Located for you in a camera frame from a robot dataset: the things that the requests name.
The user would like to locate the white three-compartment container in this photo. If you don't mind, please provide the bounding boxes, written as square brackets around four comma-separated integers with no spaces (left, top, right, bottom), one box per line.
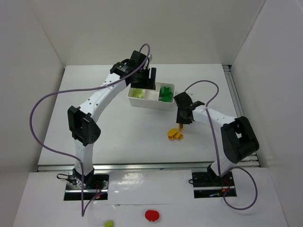
[127,82,176,111]

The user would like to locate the aluminium rail right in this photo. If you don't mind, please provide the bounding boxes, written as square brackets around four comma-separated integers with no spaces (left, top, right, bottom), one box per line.
[223,65,259,164]

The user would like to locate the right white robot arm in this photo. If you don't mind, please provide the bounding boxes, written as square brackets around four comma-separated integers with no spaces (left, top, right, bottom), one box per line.
[168,92,259,187]

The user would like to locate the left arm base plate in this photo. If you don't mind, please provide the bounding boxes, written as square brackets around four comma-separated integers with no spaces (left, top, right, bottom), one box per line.
[56,174,109,201]

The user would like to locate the red round lego piece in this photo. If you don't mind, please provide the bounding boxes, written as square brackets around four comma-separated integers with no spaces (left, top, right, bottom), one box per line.
[145,210,160,222]

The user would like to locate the yellow oval lego plate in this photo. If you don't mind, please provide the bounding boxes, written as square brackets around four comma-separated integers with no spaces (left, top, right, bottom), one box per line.
[167,128,178,140]

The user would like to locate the yellow black striped lego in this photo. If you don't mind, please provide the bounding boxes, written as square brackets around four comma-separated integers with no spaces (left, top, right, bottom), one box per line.
[178,123,184,131]

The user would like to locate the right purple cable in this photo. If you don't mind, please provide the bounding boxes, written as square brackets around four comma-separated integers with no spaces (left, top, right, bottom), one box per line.
[184,80,258,210]

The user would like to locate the aluminium rail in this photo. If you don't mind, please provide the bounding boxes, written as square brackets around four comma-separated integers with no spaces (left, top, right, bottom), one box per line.
[37,160,261,172]
[223,65,259,164]

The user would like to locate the light green lego 2x2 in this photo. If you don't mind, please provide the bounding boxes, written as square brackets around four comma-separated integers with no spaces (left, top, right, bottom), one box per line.
[133,88,145,94]

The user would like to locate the lime lego on front shelf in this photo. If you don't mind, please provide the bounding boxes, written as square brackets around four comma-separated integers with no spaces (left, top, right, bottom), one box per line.
[104,220,114,227]

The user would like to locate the purple cable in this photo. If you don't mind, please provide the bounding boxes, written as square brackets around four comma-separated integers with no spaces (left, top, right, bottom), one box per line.
[184,80,258,210]
[29,43,151,217]

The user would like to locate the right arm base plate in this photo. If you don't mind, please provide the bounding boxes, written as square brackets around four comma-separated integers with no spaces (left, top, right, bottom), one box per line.
[188,168,237,199]

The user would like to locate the yellow lego small brick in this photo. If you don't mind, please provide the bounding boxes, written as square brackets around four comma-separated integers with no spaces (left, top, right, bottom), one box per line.
[176,133,183,140]

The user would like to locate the aluminium rail front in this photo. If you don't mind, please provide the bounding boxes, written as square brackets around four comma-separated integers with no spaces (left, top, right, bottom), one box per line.
[37,160,261,172]

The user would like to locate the dark green lego 2x2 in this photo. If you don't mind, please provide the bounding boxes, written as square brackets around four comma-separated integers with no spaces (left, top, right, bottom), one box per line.
[160,96,173,103]
[160,87,172,97]

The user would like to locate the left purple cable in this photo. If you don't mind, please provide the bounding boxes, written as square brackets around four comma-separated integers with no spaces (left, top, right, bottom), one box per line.
[29,43,151,217]

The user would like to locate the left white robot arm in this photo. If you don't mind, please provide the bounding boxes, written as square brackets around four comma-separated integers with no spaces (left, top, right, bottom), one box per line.
[67,51,156,185]

